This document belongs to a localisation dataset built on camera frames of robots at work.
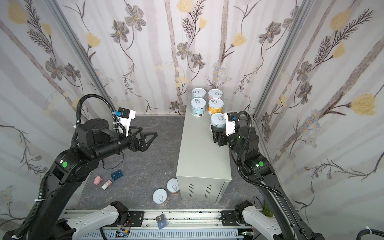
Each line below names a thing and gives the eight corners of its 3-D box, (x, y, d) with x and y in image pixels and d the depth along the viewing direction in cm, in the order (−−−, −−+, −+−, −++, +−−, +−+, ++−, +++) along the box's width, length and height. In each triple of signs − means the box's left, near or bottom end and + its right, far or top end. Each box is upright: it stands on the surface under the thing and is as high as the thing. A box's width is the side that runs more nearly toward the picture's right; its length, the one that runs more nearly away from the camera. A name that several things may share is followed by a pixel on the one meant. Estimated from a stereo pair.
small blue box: (113, 180, 89) (111, 178, 86) (112, 176, 90) (110, 174, 88) (123, 175, 91) (121, 173, 88) (122, 171, 92) (120, 169, 90)
